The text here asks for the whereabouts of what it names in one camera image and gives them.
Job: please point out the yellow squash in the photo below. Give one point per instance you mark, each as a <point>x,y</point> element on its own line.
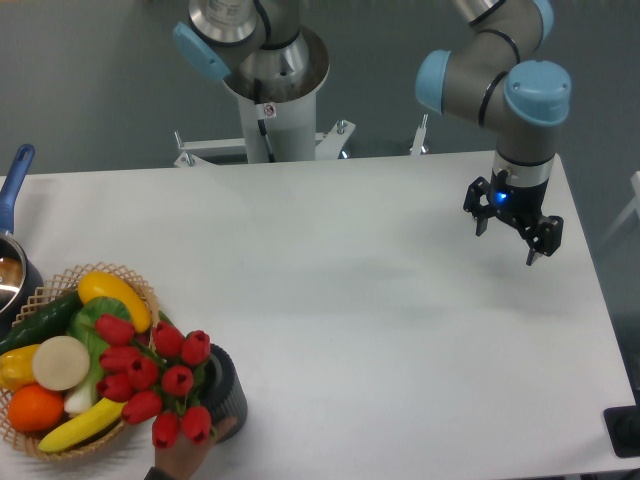
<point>97,284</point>

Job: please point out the green bok choy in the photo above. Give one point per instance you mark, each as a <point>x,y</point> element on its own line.
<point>82,327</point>

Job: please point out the red tulip bouquet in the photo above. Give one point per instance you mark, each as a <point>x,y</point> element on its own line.
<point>162,382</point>

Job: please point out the orange fruit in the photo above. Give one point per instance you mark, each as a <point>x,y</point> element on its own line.
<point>34,408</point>

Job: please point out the yellow bell pepper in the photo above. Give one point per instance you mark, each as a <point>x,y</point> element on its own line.
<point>16,367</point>

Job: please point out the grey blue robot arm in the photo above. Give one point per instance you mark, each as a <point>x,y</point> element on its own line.
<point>494,82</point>

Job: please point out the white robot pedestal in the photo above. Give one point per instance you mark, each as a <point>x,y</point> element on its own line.
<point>277,113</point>

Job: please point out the person's hand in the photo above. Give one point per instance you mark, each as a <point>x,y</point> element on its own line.
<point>183,459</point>

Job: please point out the white frame at right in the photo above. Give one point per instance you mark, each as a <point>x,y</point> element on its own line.
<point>628,215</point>

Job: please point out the yellow banana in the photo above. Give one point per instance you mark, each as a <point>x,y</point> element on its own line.
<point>82,427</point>

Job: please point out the green cucumber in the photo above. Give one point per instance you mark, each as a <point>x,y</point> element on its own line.
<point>50,320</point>

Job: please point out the blue handled saucepan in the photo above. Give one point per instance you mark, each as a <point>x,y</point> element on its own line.
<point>19,277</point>

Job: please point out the black device at edge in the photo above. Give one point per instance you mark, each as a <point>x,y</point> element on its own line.
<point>622,425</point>

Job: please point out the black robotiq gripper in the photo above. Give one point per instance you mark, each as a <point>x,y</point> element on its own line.
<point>517,206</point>

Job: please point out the dark grey ribbed vase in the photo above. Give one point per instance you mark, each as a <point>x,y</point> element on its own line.
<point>222,393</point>

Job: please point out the beige round disc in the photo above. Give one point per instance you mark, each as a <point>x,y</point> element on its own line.
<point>60,363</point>

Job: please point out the woven wicker basket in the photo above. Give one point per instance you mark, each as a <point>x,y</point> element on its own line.
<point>57,287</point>

